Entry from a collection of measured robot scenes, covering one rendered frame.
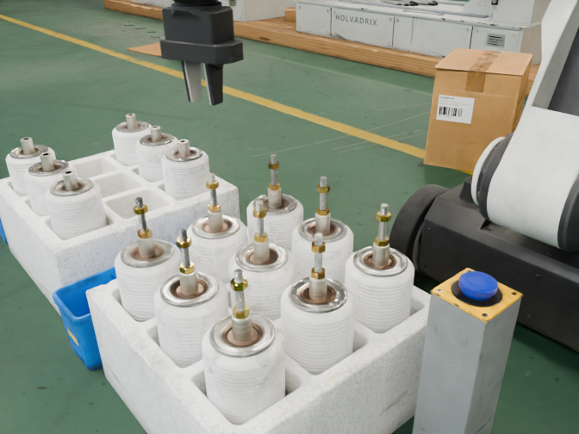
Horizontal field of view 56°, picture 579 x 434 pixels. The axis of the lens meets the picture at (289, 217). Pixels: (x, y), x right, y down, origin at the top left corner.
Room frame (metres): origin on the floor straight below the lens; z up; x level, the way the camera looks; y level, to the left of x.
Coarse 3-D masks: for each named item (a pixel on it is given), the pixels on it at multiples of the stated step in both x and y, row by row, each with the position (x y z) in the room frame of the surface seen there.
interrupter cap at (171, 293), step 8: (200, 272) 0.62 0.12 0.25; (168, 280) 0.60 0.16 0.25; (176, 280) 0.60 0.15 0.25; (200, 280) 0.60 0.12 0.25; (208, 280) 0.60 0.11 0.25; (216, 280) 0.60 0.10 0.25; (160, 288) 0.58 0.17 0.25; (168, 288) 0.58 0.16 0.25; (176, 288) 0.59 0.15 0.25; (200, 288) 0.59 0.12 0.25; (208, 288) 0.58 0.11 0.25; (216, 288) 0.58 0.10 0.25; (168, 296) 0.57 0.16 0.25; (176, 296) 0.57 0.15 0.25; (184, 296) 0.57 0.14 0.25; (192, 296) 0.57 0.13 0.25; (200, 296) 0.57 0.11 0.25; (208, 296) 0.57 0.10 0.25; (168, 304) 0.55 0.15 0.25; (176, 304) 0.55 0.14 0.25; (184, 304) 0.55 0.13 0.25; (192, 304) 0.55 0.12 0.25; (200, 304) 0.55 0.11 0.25
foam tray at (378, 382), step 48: (96, 288) 0.69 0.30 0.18; (96, 336) 0.68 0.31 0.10; (144, 336) 0.58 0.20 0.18; (384, 336) 0.57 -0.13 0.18; (144, 384) 0.55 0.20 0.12; (192, 384) 0.49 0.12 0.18; (288, 384) 0.51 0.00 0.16; (336, 384) 0.49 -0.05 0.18; (384, 384) 0.54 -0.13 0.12; (192, 432) 0.45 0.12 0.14; (240, 432) 0.42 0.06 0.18; (288, 432) 0.44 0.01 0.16; (336, 432) 0.49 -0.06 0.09; (384, 432) 0.55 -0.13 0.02
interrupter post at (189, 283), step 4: (180, 272) 0.58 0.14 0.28; (192, 272) 0.58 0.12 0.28; (180, 276) 0.58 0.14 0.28; (184, 276) 0.57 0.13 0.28; (188, 276) 0.57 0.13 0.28; (192, 276) 0.58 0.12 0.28; (196, 276) 0.59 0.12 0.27; (180, 280) 0.58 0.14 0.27; (184, 280) 0.57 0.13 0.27; (188, 280) 0.57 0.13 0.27; (192, 280) 0.58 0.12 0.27; (196, 280) 0.58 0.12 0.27; (180, 284) 0.58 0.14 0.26; (184, 284) 0.57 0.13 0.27; (188, 284) 0.57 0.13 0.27; (192, 284) 0.58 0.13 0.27; (196, 284) 0.58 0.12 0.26; (184, 288) 0.58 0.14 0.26; (188, 288) 0.57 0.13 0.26; (192, 288) 0.58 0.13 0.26; (196, 288) 0.58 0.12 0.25; (184, 292) 0.58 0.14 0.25; (188, 292) 0.57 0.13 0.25; (192, 292) 0.58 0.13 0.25
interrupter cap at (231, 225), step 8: (208, 216) 0.78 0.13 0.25; (224, 216) 0.78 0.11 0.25; (232, 216) 0.78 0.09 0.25; (200, 224) 0.76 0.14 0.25; (208, 224) 0.76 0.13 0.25; (224, 224) 0.76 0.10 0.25; (232, 224) 0.75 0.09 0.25; (200, 232) 0.73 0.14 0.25; (208, 232) 0.73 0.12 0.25; (216, 232) 0.73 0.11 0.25; (224, 232) 0.73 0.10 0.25; (232, 232) 0.73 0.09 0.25
